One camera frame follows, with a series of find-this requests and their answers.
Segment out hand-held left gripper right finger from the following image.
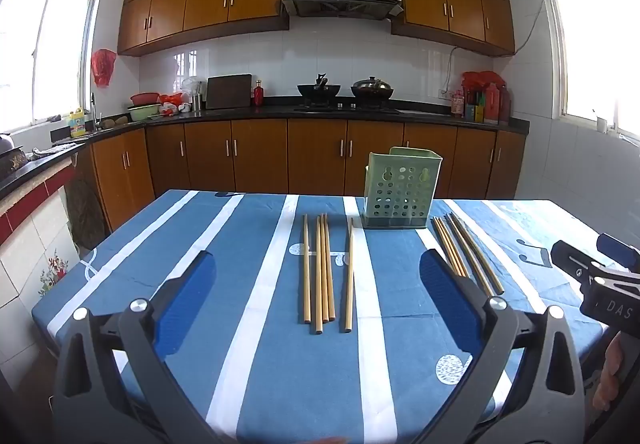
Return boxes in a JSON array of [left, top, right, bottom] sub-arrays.
[[419, 248, 588, 444]]

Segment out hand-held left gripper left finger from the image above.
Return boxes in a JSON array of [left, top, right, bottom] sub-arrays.
[[51, 250, 218, 444]]

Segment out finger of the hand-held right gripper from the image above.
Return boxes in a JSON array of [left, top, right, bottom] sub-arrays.
[[550, 240, 608, 287], [596, 232, 640, 271]]

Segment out dark wooden chopstick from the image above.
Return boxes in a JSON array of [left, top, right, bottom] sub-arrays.
[[445, 214, 497, 298], [451, 212, 504, 296]]

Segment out green perforated chopstick holder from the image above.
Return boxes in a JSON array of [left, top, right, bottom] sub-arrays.
[[361, 146, 444, 230]]

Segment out person's right hand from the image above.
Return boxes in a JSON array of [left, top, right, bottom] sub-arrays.
[[592, 331, 627, 425]]

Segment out dark round woven tray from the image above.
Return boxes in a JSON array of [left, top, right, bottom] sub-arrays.
[[66, 178, 107, 251]]

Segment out blue white striped tablecloth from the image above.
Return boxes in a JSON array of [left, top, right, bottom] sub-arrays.
[[31, 189, 609, 444]]

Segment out wooden lower cabinets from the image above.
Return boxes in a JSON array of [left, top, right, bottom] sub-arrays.
[[75, 118, 527, 232]]

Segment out dark sauce bottle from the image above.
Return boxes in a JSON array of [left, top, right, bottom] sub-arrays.
[[497, 85, 512, 125]]

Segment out red sauce bottle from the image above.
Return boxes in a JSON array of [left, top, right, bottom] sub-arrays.
[[484, 83, 501, 124]]

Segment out green and yellow boxes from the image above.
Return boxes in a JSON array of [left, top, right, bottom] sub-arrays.
[[465, 91, 486, 123]]

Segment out green basin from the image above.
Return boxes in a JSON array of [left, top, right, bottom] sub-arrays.
[[127, 103, 162, 122]]

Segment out crumpled red plastic bag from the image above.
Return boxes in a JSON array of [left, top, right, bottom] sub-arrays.
[[462, 70, 504, 90]]

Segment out grey cloth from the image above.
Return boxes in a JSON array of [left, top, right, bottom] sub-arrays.
[[29, 143, 77, 161]]

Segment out black kitchen countertop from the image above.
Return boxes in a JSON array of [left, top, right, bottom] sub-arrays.
[[0, 99, 531, 197]]

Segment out dark wooden cutting board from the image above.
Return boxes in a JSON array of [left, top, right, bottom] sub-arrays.
[[206, 74, 253, 110]]

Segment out black gas stove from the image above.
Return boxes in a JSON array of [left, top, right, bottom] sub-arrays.
[[294, 101, 401, 115]]

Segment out dark pot with lid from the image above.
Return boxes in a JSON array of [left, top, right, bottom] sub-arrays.
[[351, 76, 395, 101]]

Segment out black wok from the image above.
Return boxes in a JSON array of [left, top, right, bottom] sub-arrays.
[[297, 73, 343, 101]]

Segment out hanging red plastic bag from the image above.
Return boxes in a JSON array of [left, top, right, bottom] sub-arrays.
[[91, 49, 117, 88]]

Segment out window with white frame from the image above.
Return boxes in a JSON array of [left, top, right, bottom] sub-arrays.
[[539, 0, 640, 146], [0, 0, 104, 136]]

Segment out white wall cable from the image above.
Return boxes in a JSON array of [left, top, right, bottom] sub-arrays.
[[446, 0, 551, 92]]

